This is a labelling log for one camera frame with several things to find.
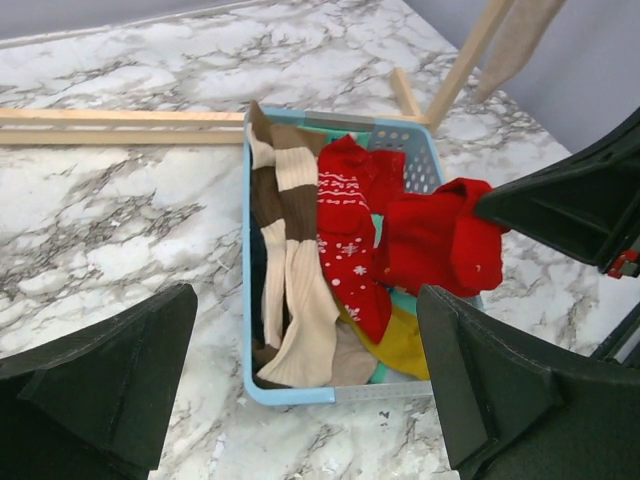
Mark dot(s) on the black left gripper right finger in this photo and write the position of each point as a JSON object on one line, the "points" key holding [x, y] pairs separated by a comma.
{"points": [[513, 406]]}

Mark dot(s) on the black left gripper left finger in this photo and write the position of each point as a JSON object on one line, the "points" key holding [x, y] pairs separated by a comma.
{"points": [[96, 403]]}

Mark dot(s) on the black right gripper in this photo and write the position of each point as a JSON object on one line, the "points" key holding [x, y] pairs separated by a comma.
{"points": [[585, 206]]}

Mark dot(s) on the red santa sock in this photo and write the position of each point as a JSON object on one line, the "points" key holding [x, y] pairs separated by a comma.
{"points": [[436, 239]]}

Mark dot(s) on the red beige reindeer sock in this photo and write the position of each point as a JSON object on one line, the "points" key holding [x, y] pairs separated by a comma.
{"points": [[515, 43]]}

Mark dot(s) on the yellow sock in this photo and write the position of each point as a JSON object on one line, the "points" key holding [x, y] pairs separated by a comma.
{"points": [[401, 346]]}

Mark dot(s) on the blue perforated plastic basket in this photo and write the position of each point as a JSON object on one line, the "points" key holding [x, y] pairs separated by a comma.
{"points": [[422, 175]]}

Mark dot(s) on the cream ribbed sock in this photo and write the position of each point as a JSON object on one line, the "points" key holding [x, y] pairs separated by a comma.
{"points": [[298, 309]]}

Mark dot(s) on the red snowflake sock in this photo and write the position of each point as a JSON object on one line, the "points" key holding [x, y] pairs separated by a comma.
{"points": [[355, 184]]}

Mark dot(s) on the wooden hanger rack frame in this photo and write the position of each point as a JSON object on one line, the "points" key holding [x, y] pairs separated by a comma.
{"points": [[32, 128]]}

